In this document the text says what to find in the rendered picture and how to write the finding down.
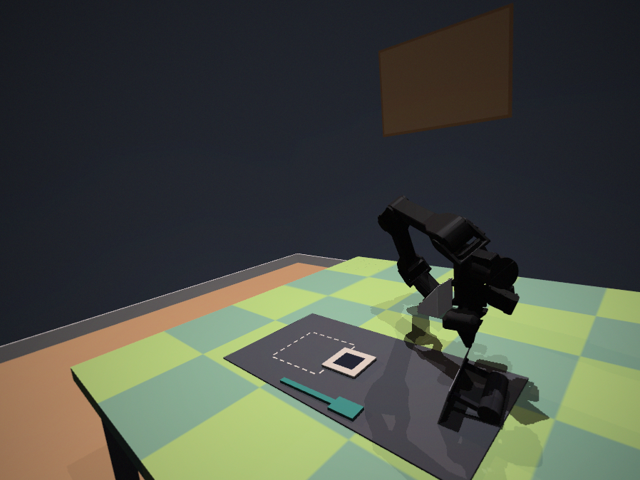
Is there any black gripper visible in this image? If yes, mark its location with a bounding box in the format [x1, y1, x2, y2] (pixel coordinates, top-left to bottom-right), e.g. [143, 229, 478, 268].
[443, 275, 488, 348]

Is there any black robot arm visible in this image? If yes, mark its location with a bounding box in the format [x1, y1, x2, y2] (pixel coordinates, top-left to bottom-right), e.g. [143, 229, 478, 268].
[378, 195, 520, 315]

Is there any beige square tile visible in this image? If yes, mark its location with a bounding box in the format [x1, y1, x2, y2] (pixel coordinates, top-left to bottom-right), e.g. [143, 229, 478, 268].
[321, 348, 376, 378]

